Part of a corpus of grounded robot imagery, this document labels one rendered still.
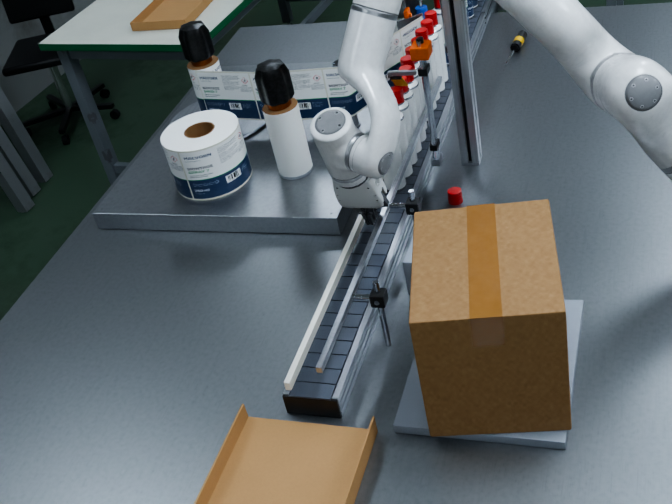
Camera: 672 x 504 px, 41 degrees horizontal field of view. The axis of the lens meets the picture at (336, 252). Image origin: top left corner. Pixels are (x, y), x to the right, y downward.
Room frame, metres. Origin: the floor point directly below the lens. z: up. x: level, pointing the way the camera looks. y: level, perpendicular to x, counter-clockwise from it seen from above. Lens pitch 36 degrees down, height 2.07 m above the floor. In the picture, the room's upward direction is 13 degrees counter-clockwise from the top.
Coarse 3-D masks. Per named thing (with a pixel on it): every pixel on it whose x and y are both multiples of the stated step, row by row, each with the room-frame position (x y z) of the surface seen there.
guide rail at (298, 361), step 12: (360, 216) 1.67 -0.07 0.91; (360, 228) 1.64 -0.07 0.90; (348, 240) 1.59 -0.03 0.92; (348, 252) 1.56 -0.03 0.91; (336, 264) 1.52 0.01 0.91; (336, 276) 1.48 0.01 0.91; (324, 300) 1.41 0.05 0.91; (324, 312) 1.39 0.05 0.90; (312, 324) 1.35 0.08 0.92; (312, 336) 1.32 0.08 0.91; (300, 348) 1.29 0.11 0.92; (300, 360) 1.26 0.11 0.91; (288, 372) 1.23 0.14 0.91; (288, 384) 1.20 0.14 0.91
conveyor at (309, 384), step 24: (360, 240) 1.63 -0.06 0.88; (384, 240) 1.61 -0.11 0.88; (336, 288) 1.48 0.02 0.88; (360, 288) 1.46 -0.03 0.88; (336, 312) 1.41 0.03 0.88; (360, 312) 1.39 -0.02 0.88; (312, 360) 1.28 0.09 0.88; (336, 360) 1.27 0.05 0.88; (312, 384) 1.22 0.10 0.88; (336, 384) 1.21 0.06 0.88
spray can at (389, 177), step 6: (396, 150) 1.79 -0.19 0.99; (396, 156) 1.79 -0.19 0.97; (396, 162) 1.78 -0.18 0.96; (390, 168) 1.78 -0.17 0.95; (396, 168) 1.78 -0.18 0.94; (390, 174) 1.78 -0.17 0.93; (384, 180) 1.80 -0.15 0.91; (390, 180) 1.79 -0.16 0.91; (402, 180) 1.79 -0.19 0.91; (390, 186) 1.79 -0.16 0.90; (402, 186) 1.79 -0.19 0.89
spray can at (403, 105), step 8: (392, 88) 1.90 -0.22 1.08; (400, 88) 1.89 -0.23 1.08; (400, 96) 1.89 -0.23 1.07; (400, 104) 1.89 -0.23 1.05; (408, 104) 1.89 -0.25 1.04; (408, 112) 1.88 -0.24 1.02; (408, 120) 1.88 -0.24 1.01; (408, 128) 1.88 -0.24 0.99; (408, 136) 1.88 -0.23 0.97; (416, 152) 1.90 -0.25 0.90; (416, 160) 1.89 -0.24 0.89
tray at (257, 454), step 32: (224, 448) 1.13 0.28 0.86; (256, 448) 1.14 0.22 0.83; (288, 448) 1.12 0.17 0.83; (320, 448) 1.11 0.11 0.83; (352, 448) 1.09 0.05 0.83; (224, 480) 1.08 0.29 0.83; (256, 480) 1.07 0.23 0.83; (288, 480) 1.05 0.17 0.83; (320, 480) 1.03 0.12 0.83; (352, 480) 0.99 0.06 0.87
